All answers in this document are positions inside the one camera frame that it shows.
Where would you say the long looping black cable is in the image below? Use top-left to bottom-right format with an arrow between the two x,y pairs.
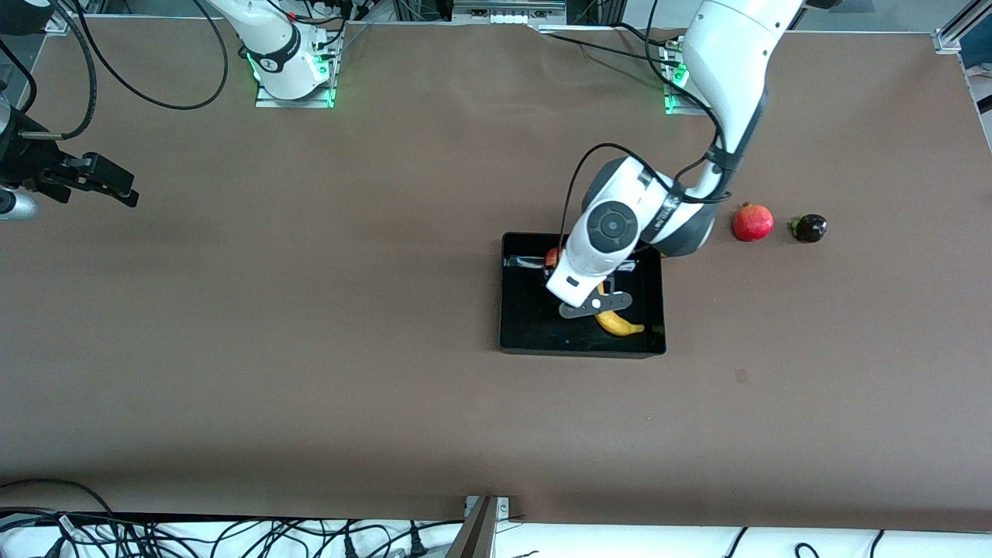
74,0 -> 230,111

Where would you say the dark purple mangosteen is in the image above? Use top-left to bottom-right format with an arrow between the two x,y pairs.
787,213 -> 828,244

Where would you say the dark aluminium profile bar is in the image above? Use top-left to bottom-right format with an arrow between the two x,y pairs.
446,496 -> 501,558

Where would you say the black floor cable loop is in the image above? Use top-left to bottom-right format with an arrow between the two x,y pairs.
0,478 -> 119,518

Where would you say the red pomegranate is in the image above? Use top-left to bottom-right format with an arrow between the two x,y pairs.
732,201 -> 775,243

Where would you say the black plastic box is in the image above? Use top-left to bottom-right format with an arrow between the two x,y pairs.
498,231 -> 667,359

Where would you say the grey power strip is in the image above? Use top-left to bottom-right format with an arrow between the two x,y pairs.
453,0 -> 567,26

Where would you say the black camera cable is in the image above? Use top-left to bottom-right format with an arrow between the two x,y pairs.
562,0 -> 739,238

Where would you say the short black cable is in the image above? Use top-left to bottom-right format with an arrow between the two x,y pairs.
0,39 -> 38,114

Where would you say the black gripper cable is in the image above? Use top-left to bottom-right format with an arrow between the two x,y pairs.
19,0 -> 98,141

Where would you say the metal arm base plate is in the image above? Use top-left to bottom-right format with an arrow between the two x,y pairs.
255,45 -> 336,109
659,39 -> 711,117

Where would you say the black base power cable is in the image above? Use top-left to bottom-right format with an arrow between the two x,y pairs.
611,22 -> 671,51
541,31 -> 677,69

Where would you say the yellow banana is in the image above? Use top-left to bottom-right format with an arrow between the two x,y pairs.
593,281 -> 646,337

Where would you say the aluminium frame rail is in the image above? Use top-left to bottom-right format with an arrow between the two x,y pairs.
932,0 -> 992,55

